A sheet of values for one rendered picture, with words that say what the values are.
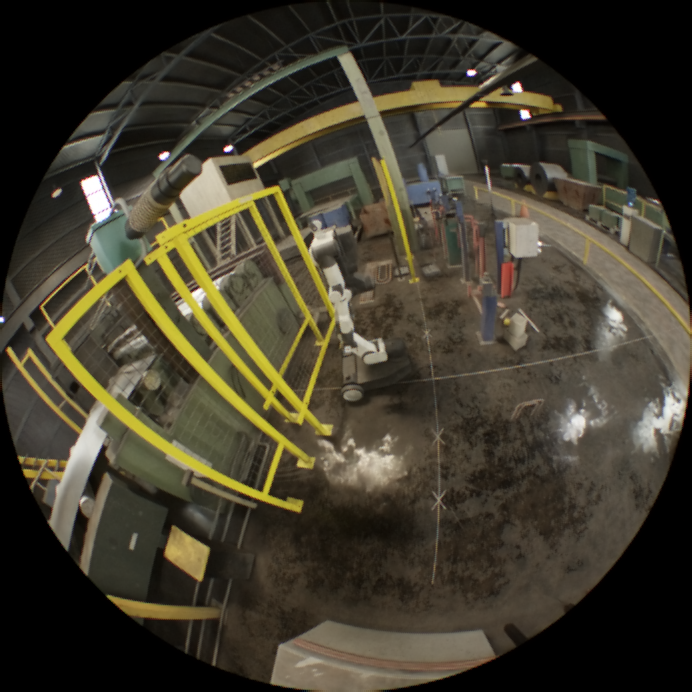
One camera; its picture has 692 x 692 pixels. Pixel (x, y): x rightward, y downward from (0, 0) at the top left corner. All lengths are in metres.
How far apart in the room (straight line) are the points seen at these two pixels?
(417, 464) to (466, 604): 1.13
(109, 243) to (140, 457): 1.39
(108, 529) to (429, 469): 2.28
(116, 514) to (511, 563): 2.48
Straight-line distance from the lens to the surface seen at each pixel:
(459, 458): 1.75
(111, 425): 1.74
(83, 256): 11.02
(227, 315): 1.23
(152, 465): 1.86
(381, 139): 4.36
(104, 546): 2.01
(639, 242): 6.76
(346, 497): 1.79
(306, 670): 1.46
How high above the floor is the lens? 1.67
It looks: 39 degrees down
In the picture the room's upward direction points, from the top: 25 degrees counter-clockwise
